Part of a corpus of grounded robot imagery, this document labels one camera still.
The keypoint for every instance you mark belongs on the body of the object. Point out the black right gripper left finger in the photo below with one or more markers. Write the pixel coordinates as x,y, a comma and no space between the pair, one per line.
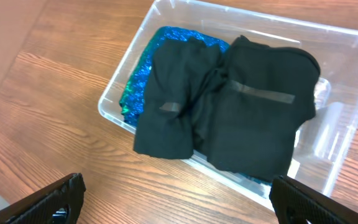
59,202

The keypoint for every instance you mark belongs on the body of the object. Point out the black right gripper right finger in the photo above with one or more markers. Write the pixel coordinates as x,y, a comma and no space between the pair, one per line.
296,203

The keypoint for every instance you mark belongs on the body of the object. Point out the black garment large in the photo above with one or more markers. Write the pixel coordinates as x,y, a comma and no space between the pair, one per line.
248,125

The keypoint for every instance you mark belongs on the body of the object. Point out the blue sparkly garment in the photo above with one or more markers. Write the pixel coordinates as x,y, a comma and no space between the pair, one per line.
132,98

